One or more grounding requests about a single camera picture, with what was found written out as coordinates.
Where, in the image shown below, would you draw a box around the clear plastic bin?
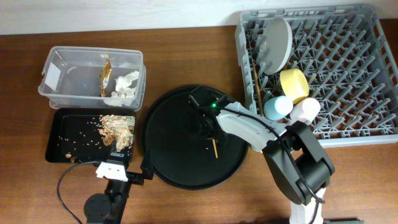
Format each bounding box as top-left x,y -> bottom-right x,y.
38,46 -> 146,111

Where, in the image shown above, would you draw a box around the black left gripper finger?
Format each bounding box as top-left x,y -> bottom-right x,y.
140,149 -> 154,180
108,139 -> 133,162

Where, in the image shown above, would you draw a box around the white label on bin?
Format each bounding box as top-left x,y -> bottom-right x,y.
45,62 -> 61,91

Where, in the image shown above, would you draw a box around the yellow bowl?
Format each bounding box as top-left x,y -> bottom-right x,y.
280,68 -> 309,105

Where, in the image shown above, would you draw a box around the round black serving tray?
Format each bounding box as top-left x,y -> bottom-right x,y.
140,85 -> 249,190

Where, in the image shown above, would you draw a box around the pink cup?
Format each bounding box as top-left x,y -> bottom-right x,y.
289,98 -> 321,123

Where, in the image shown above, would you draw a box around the food scraps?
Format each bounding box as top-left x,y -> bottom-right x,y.
99,114 -> 136,152

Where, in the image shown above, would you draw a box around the light blue plastic cup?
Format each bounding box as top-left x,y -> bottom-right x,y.
264,96 -> 294,121

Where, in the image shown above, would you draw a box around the white tissue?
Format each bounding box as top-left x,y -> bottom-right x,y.
104,71 -> 139,106

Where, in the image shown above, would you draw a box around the grey dishwasher rack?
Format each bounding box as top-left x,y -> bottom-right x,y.
235,4 -> 397,147

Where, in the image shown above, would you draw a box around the grey round plate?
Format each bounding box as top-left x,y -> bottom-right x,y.
259,17 -> 293,75

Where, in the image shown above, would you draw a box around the black rectangular tray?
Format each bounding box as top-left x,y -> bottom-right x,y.
45,108 -> 136,163

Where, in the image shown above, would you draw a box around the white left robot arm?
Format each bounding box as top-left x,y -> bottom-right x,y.
56,143 -> 154,224

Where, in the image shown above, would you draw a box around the gold brown snack wrapper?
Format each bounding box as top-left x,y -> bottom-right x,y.
99,59 -> 112,97

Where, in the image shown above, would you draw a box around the dark object at bottom edge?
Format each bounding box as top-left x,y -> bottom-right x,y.
323,220 -> 365,224

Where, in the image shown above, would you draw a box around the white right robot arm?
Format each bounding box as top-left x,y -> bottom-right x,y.
190,95 -> 335,223

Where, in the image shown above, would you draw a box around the wooden chopstick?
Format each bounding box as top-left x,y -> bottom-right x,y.
252,61 -> 265,118
212,139 -> 218,159

